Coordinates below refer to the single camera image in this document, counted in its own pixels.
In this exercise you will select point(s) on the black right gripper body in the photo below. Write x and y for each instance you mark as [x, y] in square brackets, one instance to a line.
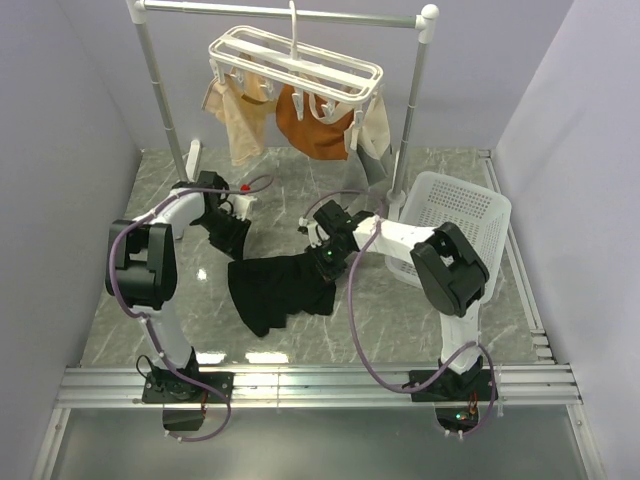
[329, 258]

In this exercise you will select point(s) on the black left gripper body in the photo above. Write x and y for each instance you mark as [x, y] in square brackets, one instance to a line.
[225, 230]

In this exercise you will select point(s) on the black underwear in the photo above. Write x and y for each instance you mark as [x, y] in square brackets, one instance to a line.
[266, 291]

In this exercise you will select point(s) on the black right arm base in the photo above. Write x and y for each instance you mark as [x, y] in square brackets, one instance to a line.
[462, 401]

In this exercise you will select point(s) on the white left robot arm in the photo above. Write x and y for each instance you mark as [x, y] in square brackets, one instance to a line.
[142, 272]

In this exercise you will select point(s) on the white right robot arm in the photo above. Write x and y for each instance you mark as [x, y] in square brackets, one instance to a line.
[452, 275]

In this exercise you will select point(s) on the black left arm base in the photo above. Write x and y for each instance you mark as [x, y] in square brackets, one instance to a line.
[186, 397]

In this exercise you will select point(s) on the orange hanging underwear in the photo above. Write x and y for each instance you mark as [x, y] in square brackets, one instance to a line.
[317, 136]

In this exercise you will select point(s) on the cream grey hanging underwear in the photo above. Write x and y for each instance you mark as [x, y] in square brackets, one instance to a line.
[369, 148]

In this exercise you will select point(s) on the beige hanging underwear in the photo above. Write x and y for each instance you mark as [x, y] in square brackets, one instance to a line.
[241, 100]

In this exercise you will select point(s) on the white plastic clip hanger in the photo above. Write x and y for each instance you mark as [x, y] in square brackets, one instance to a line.
[322, 101]

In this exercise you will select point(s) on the white metal clothes rack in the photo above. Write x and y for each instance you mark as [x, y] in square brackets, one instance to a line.
[165, 100]

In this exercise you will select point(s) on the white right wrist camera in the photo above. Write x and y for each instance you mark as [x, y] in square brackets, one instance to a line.
[315, 233]

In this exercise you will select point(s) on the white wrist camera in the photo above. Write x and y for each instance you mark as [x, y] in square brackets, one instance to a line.
[315, 233]
[240, 205]

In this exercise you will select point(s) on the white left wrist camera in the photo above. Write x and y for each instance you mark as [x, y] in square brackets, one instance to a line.
[240, 205]

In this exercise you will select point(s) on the aluminium right side rail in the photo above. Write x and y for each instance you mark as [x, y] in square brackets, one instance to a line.
[539, 336]

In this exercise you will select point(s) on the aluminium rail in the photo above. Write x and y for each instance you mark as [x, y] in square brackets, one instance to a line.
[539, 336]
[311, 386]

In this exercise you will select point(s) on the aluminium front rail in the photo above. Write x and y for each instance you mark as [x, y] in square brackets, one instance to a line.
[311, 386]

